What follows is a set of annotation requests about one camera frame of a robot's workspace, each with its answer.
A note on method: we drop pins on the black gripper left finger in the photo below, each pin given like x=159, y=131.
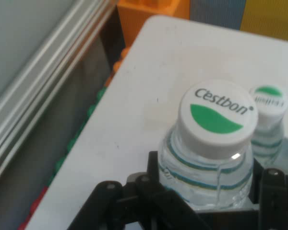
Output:
x=139, y=206

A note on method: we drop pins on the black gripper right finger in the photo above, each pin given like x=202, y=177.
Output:
x=276, y=201

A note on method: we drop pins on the small Cestbon water bottle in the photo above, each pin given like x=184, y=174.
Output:
x=218, y=115
x=268, y=105

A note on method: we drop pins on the green toy block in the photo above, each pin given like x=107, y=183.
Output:
x=74, y=141

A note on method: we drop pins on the red toy block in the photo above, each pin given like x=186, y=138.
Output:
x=33, y=206

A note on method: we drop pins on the yellow toy block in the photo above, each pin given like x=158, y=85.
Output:
x=271, y=19

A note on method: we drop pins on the orange toy block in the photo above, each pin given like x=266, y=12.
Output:
x=148, y=21

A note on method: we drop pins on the grey toy block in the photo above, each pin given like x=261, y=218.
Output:
x=218, y=13

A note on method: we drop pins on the aluminium wall rail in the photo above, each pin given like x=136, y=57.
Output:
x=38, y=79

